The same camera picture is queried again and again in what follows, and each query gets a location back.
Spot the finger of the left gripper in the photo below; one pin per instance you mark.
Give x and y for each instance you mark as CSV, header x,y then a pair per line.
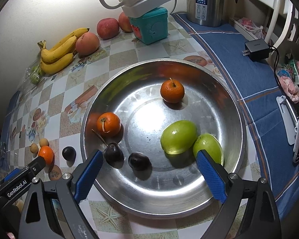
x,y
12,174
33,168

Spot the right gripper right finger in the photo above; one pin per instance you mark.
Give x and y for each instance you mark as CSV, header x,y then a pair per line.
x,y
261,217

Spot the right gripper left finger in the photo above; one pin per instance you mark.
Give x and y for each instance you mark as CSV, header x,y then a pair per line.
x,y
39,220

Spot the orange tangerine small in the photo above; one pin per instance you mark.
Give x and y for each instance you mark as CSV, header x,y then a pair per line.
x,y
47,153

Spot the dark plum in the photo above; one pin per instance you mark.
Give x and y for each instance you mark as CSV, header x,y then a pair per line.
x,y
139,161
69,153

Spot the dark cherry with stem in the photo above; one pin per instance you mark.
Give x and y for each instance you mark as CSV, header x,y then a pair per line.
x,y
112,153

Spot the orange tangerine with stem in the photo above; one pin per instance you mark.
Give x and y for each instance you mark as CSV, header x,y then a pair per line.
x,y
108,124

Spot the brown longan lower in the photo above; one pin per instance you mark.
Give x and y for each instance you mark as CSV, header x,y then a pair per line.
x,y
34,148

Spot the brown longan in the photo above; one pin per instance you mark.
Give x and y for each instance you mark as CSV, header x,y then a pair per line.
x,y
34,148
43,142

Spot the brown longan upper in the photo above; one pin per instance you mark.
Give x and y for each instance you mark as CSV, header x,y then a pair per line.
x,y
43,142

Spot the bag of green fruit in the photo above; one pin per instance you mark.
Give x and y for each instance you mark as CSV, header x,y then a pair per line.
x,y
32,77

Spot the white phone stand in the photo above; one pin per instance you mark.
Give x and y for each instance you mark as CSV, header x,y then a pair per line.
x,y
289,118

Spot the yellow banana bottom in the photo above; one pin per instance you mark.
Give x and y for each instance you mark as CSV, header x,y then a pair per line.
x,y
52,68

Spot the yellow banana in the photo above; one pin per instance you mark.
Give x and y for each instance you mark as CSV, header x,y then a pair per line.
x,y
78,33
52,68
52,56

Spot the blue checked cloth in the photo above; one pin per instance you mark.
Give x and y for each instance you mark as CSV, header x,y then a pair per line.
x,y
255,88

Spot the large steel basin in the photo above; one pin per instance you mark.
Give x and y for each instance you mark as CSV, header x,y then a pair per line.
x,y
154,111

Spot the yellow banana middle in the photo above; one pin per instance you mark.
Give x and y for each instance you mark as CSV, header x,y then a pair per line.
x,y
52,56

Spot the pink snack bag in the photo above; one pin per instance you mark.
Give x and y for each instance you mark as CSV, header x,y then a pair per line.
x,y
288,76

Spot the peach-coloured apple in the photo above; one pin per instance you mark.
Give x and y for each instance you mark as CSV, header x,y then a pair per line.
x,y
87,44

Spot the yellow banana top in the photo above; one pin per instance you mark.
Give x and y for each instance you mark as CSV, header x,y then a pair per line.
x,y
78,33

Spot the red apple middle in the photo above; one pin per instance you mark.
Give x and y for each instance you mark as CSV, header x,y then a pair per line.
x,y
107,28

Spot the red apple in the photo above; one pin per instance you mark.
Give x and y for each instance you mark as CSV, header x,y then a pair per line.
x,y
124,23
107,28

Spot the black power adapter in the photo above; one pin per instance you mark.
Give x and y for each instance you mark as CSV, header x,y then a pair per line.
x,y
256,50

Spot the red apple right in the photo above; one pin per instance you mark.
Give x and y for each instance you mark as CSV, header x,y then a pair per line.
x,y
124,23

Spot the teal plastic box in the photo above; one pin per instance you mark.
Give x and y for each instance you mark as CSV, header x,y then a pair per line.
x,y
152,26

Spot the pink plastic bag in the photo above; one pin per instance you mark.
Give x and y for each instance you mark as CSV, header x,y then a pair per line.
x,y
251,27

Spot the steel thermos kettle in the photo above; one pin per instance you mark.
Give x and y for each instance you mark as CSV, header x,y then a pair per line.
x,y
205,12

